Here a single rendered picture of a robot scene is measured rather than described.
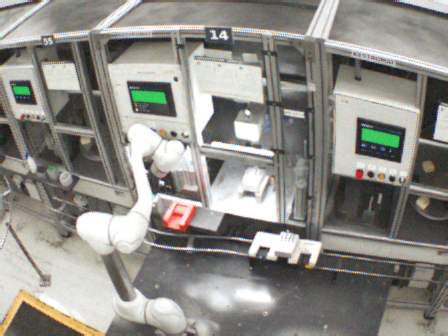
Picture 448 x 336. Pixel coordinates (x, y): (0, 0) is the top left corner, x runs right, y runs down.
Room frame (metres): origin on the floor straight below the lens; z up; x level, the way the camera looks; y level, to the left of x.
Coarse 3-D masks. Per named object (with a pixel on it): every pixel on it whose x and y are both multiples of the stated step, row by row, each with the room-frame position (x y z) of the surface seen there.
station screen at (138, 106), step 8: (136, 88) 1.91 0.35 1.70; (144, 88) 1.89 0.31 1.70; (152, 88) 1.87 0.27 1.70; (160, 88) 1.85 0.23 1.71; (136, 104) 1.92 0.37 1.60; (144, 104) 1.90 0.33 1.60; (152, 104) 1.88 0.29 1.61; (160, 104) 1.86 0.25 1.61; (152, 112) 1.88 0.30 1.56; (160, 112) 1.86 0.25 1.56; (168, 112) 1.84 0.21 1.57
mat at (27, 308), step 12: (24, 300) 1.78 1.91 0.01; (36, 300) 1.79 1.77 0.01; (12, 312) 1.64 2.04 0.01; (24, 312) 1.65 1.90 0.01; (36, 312) 1.66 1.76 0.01; (48, 312) 1.66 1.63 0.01; (60, 312) 1.67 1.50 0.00; (12, 324) 1.51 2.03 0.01; (24, 324) 1.52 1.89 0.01; (36, 324) 1.53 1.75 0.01; (48, 324) 1.54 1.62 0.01; (60, 324) 1.54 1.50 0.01; (72, 324) 1.55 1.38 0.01; (84, 324) 1.56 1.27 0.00
